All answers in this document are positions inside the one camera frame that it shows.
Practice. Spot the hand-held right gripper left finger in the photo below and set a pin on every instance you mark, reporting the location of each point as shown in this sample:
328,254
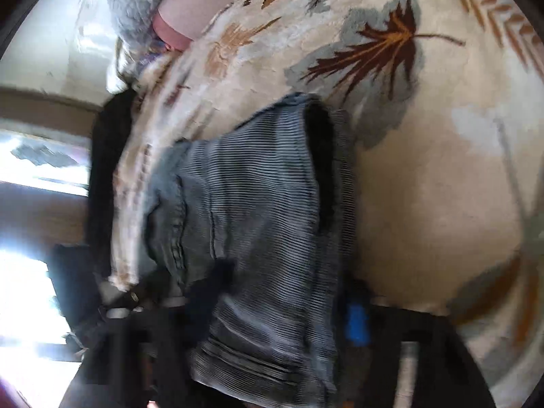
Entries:
170,348

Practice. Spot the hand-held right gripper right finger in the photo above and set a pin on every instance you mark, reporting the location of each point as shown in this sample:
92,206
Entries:
357,323

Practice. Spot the blue denim pants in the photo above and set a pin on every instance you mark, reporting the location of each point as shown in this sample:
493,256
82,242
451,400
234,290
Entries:
255,199

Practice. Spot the leaf printed blanket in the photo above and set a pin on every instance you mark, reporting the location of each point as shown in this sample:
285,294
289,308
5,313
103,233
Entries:
425,178

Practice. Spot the black jacket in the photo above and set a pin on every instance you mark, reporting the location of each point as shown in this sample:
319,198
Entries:
106,157

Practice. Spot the window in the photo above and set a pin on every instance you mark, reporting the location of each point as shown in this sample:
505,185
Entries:
38,157

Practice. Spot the pink sofa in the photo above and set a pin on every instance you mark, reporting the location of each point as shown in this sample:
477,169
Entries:
182,17

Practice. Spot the grey quilted blanket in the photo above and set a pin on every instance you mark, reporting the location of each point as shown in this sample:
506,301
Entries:
131,4

